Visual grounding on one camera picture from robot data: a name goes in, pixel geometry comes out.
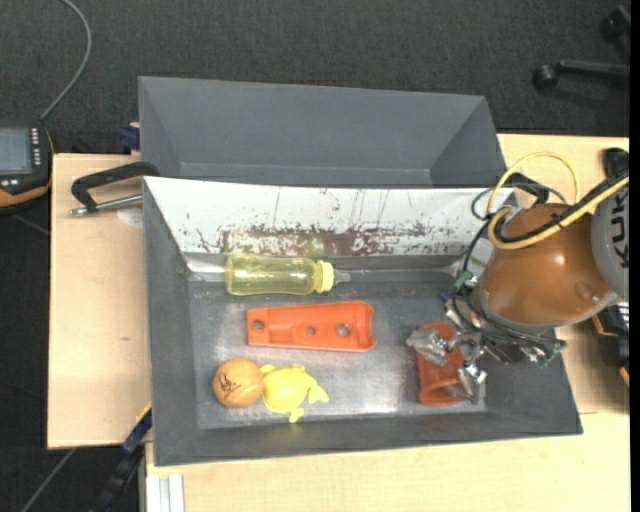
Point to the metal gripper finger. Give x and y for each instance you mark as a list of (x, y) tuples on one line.
[(472, 382), (427, 345)]

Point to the orange plastic cup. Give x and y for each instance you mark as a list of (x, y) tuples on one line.
[(440, 377)]

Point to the orange flat block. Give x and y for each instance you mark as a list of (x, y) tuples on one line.
[(310, 327)]

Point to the yellow toy duck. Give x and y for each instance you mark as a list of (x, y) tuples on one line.
[(287, 392)]

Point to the clear yellow plastic bottle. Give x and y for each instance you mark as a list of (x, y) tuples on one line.
[(270, 274)]

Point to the orange ball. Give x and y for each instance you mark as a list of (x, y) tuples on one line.
[(238, 382)]

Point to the grey metal bin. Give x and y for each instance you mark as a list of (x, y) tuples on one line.
[(310, 135)]

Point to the pale brown cardboard board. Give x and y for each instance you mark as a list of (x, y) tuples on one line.
[(95, 300)]

